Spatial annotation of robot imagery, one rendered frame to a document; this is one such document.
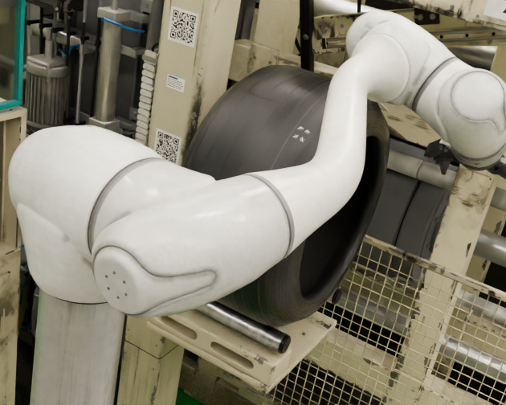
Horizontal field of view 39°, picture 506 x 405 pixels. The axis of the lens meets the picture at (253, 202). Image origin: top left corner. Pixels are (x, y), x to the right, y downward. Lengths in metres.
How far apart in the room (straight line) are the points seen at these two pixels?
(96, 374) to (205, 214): 0.29
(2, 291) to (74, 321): 1.10
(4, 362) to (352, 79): 1.37
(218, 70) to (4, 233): 0.68
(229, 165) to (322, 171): 0.65
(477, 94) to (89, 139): 0.53
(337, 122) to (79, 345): 0.40
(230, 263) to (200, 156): 0.82
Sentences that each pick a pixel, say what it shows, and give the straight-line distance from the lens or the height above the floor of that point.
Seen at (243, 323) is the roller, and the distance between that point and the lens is 1.68.
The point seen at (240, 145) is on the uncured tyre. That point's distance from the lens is 1.44.
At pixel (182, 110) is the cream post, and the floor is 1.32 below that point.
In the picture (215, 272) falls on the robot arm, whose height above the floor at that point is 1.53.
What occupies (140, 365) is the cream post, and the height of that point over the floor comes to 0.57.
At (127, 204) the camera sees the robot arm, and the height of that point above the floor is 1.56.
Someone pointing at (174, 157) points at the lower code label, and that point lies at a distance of 1.73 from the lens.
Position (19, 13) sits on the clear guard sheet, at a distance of 1.70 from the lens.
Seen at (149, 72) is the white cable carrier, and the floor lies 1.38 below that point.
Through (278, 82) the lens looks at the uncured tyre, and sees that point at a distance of 1.54.
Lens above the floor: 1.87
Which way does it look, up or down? 25 degrees down
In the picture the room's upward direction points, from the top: 11 degrees clockwise
